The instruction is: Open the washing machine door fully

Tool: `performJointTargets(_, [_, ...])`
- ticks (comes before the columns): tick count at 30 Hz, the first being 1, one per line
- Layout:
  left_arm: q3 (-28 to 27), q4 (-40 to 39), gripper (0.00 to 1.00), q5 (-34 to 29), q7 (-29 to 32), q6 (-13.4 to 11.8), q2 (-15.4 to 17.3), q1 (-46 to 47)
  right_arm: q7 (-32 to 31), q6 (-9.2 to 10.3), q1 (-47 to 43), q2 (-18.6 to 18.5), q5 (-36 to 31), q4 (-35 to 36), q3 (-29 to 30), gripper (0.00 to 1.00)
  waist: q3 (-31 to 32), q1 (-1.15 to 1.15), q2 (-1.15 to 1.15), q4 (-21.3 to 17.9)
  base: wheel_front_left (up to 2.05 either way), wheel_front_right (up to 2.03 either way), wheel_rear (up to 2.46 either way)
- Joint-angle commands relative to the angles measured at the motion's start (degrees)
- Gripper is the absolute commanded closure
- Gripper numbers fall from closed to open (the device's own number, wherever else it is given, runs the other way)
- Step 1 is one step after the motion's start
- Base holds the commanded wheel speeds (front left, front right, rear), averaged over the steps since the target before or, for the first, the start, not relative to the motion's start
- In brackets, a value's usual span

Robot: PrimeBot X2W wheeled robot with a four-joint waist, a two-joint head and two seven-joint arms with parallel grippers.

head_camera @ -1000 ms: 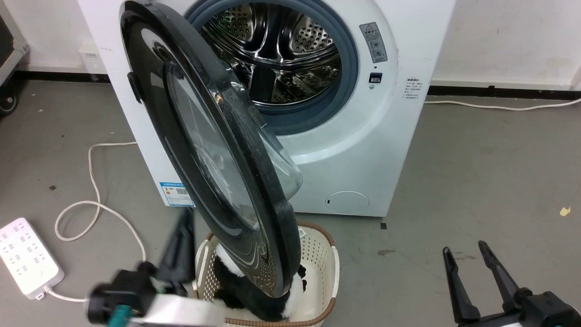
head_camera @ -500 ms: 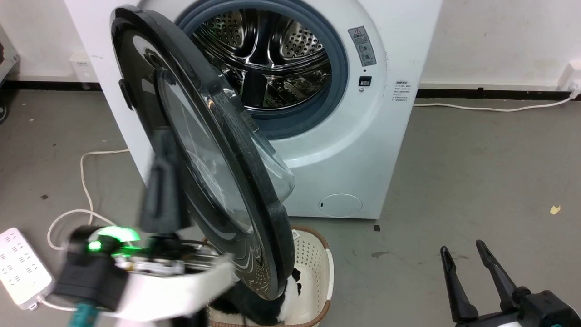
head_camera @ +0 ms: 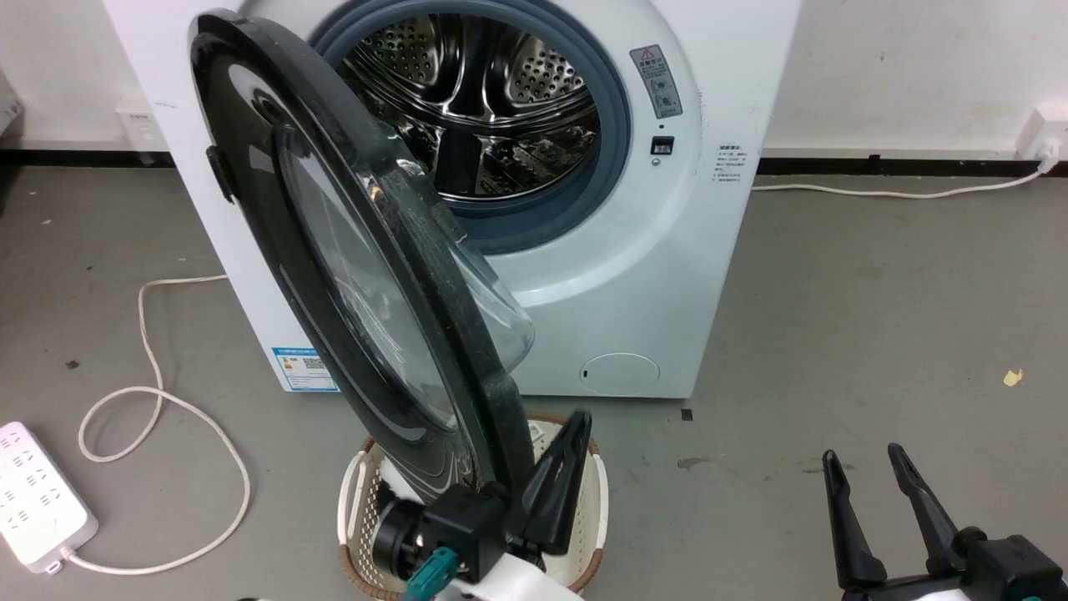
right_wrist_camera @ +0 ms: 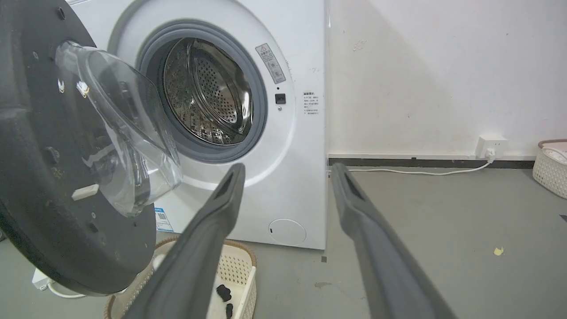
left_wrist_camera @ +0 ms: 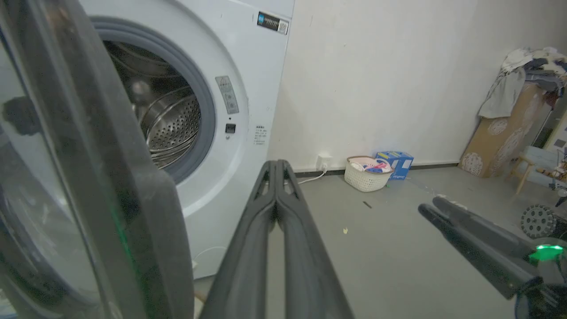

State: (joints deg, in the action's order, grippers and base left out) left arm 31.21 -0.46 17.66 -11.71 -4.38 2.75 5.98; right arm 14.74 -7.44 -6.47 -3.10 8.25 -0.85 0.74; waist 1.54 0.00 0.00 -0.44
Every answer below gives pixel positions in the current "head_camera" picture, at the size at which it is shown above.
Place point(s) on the grey-blue rubber door gasket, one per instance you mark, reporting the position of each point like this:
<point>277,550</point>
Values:
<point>615,150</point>

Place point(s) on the white power strip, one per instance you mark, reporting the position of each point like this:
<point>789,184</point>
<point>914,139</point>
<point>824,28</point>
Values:
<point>37,501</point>

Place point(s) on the small printed text label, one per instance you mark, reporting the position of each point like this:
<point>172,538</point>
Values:
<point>729,163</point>

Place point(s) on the grey warning sticker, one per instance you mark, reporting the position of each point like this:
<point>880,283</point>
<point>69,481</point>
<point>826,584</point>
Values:
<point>657,81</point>

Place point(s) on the black door latch socket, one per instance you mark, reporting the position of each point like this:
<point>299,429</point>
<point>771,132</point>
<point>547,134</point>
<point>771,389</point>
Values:
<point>662,145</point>

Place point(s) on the black round washing machine door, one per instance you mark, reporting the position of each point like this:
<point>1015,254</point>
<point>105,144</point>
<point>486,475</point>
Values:
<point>238,100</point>

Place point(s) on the yellow paper scrap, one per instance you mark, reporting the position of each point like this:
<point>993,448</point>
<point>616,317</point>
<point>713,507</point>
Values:
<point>1013,377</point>

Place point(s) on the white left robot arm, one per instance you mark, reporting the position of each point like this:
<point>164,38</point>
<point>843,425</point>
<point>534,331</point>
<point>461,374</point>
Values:
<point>517,584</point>

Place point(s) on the blue white energy label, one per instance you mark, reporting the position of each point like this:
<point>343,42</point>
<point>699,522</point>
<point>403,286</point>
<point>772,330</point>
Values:
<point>304,370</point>

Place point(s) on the white front-load washing machine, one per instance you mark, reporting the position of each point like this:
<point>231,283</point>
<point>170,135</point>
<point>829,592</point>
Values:
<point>667,275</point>

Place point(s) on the round white filter cover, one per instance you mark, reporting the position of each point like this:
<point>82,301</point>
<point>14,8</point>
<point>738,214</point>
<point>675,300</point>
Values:
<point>620,374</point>

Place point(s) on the cream plastic laundry basket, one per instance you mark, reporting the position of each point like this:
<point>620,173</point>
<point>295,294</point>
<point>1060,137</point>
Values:
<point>357,509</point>

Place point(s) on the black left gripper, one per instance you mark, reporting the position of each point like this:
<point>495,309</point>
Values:
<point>459,526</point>

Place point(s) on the white wall socket with plug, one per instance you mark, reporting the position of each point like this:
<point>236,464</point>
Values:
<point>1039,129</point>

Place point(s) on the steel washing machine drum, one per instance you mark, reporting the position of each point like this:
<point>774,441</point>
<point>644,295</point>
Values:
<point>501,108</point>

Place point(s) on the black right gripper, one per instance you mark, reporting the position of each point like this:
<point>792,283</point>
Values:
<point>1010,572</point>

